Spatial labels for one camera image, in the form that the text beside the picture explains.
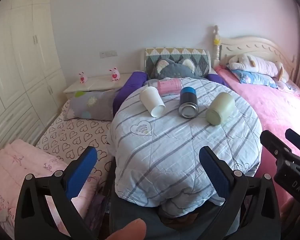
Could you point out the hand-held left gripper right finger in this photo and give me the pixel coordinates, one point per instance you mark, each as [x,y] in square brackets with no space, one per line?
[215,173]

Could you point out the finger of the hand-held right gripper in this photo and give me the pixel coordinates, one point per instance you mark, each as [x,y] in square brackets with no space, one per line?
[273,142]
[297,141]

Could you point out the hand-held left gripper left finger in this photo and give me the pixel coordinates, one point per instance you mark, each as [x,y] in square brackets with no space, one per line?
[80,173]

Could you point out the pale green cup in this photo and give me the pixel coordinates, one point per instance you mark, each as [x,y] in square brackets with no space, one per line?
[221,107]

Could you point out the blue and black metal cup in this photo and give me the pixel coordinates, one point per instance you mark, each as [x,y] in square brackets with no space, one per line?
[188,101]

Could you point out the white paper cup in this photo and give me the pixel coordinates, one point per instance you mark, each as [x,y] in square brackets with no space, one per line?
[151,100]

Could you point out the person's left hand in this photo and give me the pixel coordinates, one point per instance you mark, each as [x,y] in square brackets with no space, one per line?
[130,231]

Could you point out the pink bedspread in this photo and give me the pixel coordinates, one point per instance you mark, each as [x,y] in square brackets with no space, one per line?
[270,112]

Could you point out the heart print bed sheet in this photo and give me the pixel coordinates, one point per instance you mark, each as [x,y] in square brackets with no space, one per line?
[75,135]

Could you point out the striped light blue quilt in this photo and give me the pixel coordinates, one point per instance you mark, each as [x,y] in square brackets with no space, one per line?
[170,150]

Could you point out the pink folded blanket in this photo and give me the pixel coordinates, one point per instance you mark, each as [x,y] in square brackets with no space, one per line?
[20,162]

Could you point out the blue cartoon pillow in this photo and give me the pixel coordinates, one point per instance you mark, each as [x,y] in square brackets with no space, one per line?
[255,78]

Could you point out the grey flower print pillow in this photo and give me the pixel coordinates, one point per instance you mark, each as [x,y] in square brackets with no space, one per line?
[92,105]

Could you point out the white plush dog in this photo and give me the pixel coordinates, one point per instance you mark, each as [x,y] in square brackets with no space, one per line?
[255,66]

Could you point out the purple bolster pillow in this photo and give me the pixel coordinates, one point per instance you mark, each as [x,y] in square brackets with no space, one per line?
[216,79]
[128,87]

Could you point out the white nightstand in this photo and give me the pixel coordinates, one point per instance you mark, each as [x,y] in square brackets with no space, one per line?
[97,85]

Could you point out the pink bunny figurine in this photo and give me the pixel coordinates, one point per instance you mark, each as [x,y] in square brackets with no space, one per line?
[82,78]
[114,75]

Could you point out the pink bottle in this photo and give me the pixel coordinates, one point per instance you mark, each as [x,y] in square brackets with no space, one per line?
[168,86]

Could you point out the cream carved bed headboard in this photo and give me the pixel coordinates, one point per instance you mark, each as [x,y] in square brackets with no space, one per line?
[252,45]

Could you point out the diamond patterned cushion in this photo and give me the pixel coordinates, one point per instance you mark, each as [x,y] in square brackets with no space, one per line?
[202,60]

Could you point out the grey cat plush pillow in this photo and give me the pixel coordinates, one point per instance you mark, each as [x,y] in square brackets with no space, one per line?
[175,68]

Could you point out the yellow star ornament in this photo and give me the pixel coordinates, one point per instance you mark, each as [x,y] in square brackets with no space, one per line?
[216,41]

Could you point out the cream wardrobe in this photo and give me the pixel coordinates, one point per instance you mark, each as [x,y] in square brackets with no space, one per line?
[22,62]

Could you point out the wall socket panel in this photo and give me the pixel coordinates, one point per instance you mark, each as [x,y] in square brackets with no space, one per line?
[108,53]

